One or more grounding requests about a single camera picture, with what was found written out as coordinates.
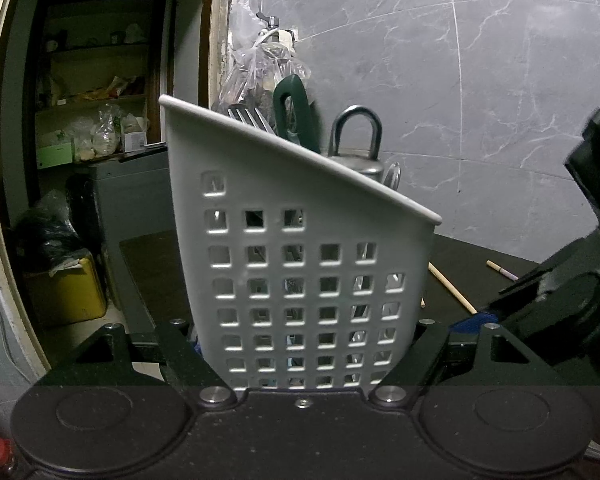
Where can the dark green scissors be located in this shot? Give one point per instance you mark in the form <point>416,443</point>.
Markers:
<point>305,120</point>

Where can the black plastic bag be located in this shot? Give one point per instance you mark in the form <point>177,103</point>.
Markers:
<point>45,235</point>

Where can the wall faucet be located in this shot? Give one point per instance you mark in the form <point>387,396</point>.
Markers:
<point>272,22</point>

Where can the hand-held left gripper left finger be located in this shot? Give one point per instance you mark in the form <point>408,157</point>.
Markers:
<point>180,345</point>

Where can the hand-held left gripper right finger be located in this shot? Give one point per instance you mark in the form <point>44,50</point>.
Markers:
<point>425,350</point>

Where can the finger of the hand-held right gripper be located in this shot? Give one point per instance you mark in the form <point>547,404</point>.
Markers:
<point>555,270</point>
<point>475,322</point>

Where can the metal fork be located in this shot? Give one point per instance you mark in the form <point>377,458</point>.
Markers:
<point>252,117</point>

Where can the metal weight with loop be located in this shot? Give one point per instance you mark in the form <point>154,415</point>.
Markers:
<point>365,167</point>

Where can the clear hanging plastic bag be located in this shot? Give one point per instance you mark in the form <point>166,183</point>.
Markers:
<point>252,70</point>

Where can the metal spoon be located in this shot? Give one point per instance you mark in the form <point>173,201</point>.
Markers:
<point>392,175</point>

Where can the green box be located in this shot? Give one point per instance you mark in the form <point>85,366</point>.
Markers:
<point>55,155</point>

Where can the yellow box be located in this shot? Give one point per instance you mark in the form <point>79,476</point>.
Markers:
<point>65,300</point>

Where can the small white box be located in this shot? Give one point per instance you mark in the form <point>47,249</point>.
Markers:
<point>135,141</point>

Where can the wooden door frame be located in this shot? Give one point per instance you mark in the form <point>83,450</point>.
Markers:
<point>222,35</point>

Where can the white plastic bag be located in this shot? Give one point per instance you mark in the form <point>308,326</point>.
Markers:
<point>105,132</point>

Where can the grey cabinet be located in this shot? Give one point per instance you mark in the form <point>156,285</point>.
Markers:
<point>130,195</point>

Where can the wooden shelf unit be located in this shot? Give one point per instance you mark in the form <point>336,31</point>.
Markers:
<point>97,47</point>

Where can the plain wooden chopstick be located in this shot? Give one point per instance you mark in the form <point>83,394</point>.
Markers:
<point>450,287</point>

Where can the white perforated utensil basket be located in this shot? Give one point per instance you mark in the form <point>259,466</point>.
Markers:
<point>260,180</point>

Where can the purple-banded wooden chopstick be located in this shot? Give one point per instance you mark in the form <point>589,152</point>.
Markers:
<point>500,269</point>

